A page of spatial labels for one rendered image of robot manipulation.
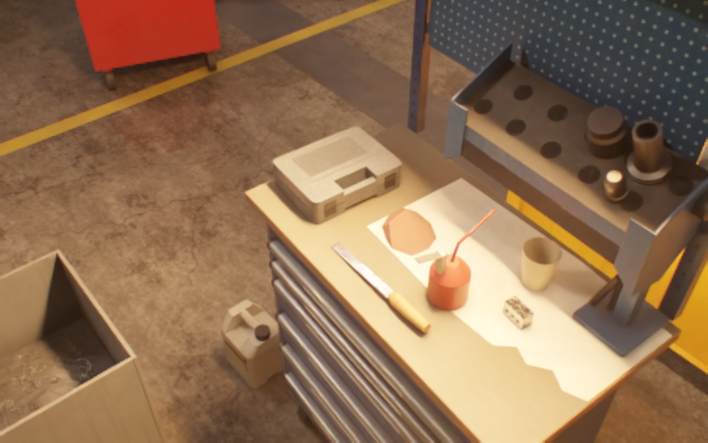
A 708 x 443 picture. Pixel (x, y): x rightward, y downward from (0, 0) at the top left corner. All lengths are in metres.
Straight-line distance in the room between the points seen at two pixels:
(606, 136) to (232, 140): 2.50
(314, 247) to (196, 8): 2.49
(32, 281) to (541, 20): 1.64
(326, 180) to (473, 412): 0.65
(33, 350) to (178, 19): 2.07
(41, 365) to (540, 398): 1.56
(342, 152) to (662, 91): 0.76
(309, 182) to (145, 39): 2.41
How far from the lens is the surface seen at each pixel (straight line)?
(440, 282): 1.40
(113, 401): 2.02
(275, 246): 1.71
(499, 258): 1.58
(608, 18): 1.38
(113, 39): 3.91
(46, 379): 2.31
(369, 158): 1.70
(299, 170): 1.67
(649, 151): 1.25
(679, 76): 1.33
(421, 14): 1.74
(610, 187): 1.26
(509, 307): 1.45
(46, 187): 3.50
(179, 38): 3.95
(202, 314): 2.73
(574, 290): 1.55
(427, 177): 1.76
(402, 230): 1.57
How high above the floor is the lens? 2.06
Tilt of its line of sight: 42 degrees down
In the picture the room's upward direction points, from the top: straight up
